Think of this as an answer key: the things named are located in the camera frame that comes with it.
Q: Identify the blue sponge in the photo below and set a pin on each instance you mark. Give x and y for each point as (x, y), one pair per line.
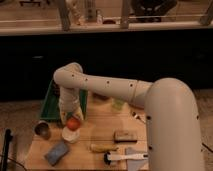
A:
(56, 153)

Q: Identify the silver fork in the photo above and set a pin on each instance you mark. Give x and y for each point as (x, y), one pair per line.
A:
(136, 116)

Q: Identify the brown rectangular block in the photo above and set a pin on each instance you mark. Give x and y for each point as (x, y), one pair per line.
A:
(125, 136)

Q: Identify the grey cloth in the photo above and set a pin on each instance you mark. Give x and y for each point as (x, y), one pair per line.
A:
(134, 165)

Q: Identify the yellow banana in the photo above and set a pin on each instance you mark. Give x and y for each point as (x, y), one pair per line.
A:
(99, 148)

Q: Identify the green plastic tray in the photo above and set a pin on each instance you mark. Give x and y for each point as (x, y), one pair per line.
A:
(50, 110)

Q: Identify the metal cup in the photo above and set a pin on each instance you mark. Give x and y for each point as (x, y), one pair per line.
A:
(42, 129)

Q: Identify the translucent green cup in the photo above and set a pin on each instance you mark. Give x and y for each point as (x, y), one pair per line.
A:
(117, 104)

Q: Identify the dark maroon bowl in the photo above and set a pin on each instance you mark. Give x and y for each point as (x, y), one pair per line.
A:
(100, 97)

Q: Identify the dark grape bunch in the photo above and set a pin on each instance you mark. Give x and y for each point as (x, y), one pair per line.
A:
(56, 89)

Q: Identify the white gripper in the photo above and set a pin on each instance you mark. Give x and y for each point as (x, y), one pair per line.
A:
(70, 106)

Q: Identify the black stand at left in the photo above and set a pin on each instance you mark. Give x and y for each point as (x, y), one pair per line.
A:
(7, 139)

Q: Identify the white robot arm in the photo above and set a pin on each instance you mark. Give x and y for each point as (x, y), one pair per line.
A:
(174, 140)

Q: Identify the orange-red apple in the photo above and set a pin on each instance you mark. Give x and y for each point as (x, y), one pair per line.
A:
(73, 124)

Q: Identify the white paper cup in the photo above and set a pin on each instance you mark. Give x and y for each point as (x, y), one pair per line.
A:
(70, 136)

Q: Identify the white black-headed brush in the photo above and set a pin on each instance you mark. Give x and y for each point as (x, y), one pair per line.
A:
(108, 157)

